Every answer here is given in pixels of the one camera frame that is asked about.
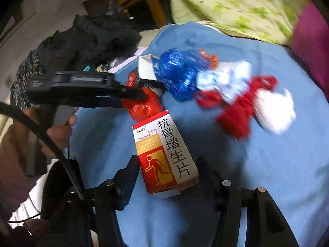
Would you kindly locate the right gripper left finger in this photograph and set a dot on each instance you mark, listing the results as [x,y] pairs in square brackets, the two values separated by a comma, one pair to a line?
[125,180]

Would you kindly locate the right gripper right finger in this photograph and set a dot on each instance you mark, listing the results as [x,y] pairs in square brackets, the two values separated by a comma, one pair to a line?
[211,181]

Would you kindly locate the red white medicine box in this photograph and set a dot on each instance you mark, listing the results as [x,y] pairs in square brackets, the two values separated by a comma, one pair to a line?
[165,161]

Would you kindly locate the red plastic bag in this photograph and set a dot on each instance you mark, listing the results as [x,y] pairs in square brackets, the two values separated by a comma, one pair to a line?
[141,110]

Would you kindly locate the blue plastic bag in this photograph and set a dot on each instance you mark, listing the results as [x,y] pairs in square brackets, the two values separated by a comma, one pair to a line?
[179,69]

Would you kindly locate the person's left hand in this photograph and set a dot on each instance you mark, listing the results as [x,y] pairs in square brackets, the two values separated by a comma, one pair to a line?
[29,148]

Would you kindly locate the dark clothes pile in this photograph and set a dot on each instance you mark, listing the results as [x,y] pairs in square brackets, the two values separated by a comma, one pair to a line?
[90,41]

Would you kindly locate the blue bed blanket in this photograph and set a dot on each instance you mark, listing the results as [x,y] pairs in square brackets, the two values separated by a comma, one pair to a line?
[292,166]

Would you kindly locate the red white crumpled bag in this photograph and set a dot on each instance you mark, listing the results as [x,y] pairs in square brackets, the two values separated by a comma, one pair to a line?
[235,117]

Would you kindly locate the orange wrapper scrap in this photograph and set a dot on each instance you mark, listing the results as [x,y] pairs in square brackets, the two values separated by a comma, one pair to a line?
[213,59]

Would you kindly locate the magenta pillow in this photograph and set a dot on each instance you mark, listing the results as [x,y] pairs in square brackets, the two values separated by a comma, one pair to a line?
[309,42]

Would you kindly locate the green floral quilt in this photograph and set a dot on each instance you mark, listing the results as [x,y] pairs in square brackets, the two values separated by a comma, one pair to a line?
[265,20]

